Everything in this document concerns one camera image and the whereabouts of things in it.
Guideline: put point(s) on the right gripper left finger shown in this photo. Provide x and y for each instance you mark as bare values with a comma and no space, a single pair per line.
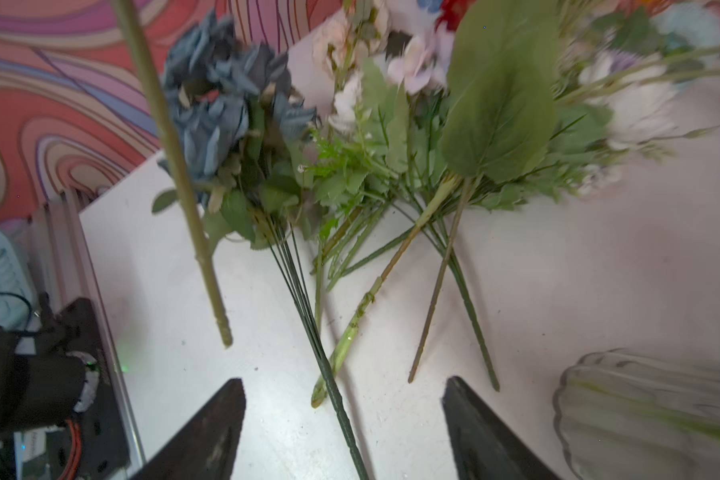
206,447

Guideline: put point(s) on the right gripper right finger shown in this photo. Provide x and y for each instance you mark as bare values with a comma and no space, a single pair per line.
483,446

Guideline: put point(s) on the orange gerbera flower stem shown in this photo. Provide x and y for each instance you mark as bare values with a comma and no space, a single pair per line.
130,26

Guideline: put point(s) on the dusty blue rose bunch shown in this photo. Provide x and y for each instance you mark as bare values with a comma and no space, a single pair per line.
243,129

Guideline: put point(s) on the clear ribbed glass vase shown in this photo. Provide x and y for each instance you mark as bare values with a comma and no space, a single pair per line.
620,414

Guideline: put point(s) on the light blue calculator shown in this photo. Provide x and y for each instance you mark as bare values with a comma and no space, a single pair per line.
18,295

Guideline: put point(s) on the pink and white flower bunch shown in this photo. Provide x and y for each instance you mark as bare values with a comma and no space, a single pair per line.
492,104

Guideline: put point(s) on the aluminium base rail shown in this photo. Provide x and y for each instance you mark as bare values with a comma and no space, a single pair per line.
62,270

